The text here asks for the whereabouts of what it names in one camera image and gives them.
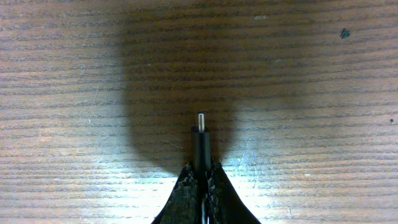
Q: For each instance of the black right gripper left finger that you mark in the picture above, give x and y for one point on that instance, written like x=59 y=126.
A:
x=182 y=204

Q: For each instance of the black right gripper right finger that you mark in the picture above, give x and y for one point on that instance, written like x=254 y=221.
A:
x=225 y=206

